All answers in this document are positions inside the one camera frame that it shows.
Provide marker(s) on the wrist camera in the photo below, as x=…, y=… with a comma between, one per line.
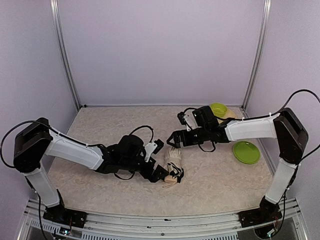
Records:
x=152, y=147
x=188, y=120

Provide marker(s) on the beige round plate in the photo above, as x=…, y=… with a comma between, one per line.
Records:
x=229, y=114

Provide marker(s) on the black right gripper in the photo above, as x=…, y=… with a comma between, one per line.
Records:
x=181, y=138

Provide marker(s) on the green plastic bowl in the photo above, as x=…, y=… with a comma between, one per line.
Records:
x=218, y=109

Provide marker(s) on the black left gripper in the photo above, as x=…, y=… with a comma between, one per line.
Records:
x=157, y=172

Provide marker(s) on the right corner aluminium post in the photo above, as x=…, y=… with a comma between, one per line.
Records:
x=258, y=53

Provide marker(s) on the corner aluminium post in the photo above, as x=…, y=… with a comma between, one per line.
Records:
x=54, y=5
x=258, y=53

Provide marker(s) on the green flat plate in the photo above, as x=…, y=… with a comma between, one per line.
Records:
x=246, y=152

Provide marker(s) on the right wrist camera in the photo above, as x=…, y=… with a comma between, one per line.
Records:
x=188, y=120

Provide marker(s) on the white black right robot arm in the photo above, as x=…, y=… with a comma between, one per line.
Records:
x=281, y=130

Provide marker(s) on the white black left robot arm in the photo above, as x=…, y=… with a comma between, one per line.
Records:
x=39, y=139

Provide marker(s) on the left corner aluminium post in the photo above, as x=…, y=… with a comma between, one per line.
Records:
x=54, y=5

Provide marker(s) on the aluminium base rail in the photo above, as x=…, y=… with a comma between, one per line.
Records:
x=102, y=225

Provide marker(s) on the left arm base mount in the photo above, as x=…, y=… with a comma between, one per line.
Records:
x=70, y=217

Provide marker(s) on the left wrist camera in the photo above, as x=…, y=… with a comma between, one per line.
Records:
x=152, y=147

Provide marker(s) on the beige folding umbrella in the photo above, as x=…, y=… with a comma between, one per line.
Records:
x=173, y=164

